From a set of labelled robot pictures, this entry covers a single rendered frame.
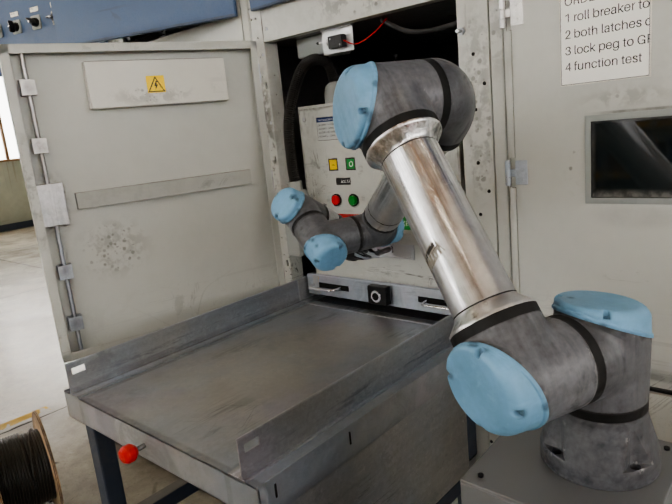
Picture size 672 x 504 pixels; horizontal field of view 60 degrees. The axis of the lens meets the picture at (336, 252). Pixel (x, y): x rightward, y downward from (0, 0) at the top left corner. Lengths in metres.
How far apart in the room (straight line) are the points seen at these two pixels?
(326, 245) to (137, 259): 0.63
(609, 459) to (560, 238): 0.51
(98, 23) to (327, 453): 1.46
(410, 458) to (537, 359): 0.59
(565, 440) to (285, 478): 0.40
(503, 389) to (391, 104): 0.39
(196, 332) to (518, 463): 0.87
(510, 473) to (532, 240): 0.53
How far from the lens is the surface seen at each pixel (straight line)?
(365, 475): 1.13
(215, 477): 0.99
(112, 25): 1.97
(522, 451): 0.92
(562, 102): 1.19
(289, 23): 1.61
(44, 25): 2.53
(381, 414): 1.09
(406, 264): 1.49
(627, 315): 0.78
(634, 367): 0.81
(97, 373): 1.38
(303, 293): 1.72
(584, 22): 1.18
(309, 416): 0.99
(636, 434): 0.86
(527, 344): 0.71
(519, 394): 0.68
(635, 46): 1.15
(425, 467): 1.30
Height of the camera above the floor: 1.34
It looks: 12 degrees down
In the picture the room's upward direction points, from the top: 6 degrees counter-clockwise
